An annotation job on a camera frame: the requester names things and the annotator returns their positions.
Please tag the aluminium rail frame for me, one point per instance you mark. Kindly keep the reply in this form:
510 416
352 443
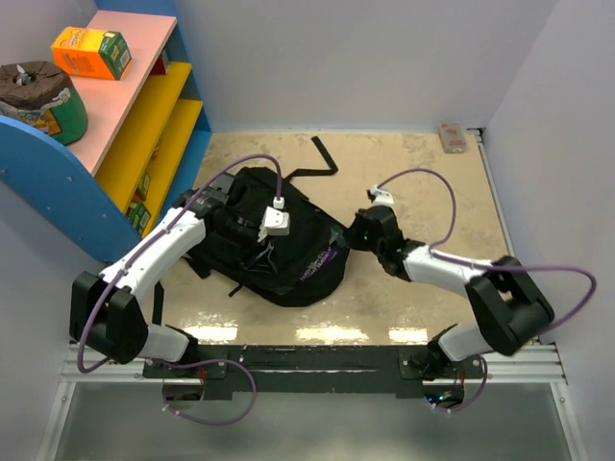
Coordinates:
517 413

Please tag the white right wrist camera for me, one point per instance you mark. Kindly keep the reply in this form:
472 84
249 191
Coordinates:
380 197

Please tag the purple colourful book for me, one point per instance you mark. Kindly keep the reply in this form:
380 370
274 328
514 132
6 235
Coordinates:
322 259

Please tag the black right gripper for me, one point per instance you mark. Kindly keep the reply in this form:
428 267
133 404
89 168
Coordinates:
354 231

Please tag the blue shelf unit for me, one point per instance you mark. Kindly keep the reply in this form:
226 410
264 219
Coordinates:
70 203

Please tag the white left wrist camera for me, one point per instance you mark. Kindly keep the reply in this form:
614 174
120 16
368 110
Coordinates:
274 223

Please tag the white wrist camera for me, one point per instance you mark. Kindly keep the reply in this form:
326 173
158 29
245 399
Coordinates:
274 223
380 197

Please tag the orange green crayon box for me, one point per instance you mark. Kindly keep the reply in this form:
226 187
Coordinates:
92 53

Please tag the brown green toy stump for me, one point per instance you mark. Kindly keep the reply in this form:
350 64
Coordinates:
41 95

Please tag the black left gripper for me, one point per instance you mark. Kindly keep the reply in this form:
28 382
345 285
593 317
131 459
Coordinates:
255 239

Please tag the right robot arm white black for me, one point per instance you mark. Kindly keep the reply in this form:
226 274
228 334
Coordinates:
508 307

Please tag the green box on shelf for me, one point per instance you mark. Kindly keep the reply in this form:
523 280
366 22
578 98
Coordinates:
142 188
138 216

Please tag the black student backpack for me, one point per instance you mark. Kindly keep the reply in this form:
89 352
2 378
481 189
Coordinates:
271 268

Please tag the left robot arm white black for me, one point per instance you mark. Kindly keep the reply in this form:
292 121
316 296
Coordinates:
106 317

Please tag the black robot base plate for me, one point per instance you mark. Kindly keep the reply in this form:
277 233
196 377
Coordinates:
222 371

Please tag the beige pink eraser box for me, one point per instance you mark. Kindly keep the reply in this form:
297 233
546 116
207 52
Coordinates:
452 138

